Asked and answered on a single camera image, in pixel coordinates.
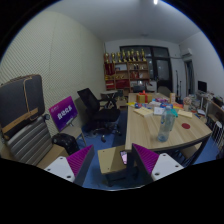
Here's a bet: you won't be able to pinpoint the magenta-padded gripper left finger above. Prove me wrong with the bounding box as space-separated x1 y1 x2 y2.
44 144 96 187

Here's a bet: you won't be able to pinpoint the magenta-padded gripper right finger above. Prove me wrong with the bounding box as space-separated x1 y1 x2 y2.
129 143 185 185

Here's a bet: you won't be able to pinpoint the clear plastic water bottle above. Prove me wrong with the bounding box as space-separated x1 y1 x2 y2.
157 106 177 143

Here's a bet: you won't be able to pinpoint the black round bag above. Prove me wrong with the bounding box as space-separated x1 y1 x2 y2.
51 132 80 156

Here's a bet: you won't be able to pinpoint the silver ribbed suitcase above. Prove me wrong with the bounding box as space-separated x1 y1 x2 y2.
5 116 54 167

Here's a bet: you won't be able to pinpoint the smartphone with lit screen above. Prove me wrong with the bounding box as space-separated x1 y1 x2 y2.
119 150 129 166

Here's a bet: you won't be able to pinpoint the light wooden stool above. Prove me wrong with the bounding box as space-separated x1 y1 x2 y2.
97 144 134 188

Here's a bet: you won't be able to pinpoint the white and teal book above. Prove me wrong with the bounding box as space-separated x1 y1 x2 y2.
153 106 166 116

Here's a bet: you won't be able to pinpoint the purple sign board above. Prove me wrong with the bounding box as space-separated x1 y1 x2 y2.
48 95 79 132

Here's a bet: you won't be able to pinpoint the beige book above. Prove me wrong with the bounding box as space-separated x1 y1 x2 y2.
133 106 154 118
177 109 194 119

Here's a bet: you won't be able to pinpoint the white round stool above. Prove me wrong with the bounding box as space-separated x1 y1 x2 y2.
211 120 224 148

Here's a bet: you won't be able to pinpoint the black office chair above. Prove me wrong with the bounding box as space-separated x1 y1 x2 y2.
77 87 123 143

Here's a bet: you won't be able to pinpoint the potted pink flowers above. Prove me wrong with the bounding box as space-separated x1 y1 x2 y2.
182 96 194 112

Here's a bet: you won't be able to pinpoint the yellow gift box red ribbon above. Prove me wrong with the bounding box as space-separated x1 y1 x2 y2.
135 90 153 104

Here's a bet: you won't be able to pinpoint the wooden side desk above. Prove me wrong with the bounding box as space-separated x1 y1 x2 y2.
196 93 224 121

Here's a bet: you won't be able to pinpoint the dark suitcase with tan trim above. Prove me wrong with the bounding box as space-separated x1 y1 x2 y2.
0 74 46 141

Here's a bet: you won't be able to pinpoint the black tripod stand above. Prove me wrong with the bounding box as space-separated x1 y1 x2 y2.
174 69 184 101

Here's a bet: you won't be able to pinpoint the black computer monitor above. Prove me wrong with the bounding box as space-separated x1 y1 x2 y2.
197 80 208 94

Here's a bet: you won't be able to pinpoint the wooden shelf unit with trophies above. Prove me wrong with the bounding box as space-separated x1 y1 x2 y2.
103 49 151 92

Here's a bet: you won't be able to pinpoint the white air conditioner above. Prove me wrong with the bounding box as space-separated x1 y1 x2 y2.
179 48 194 58

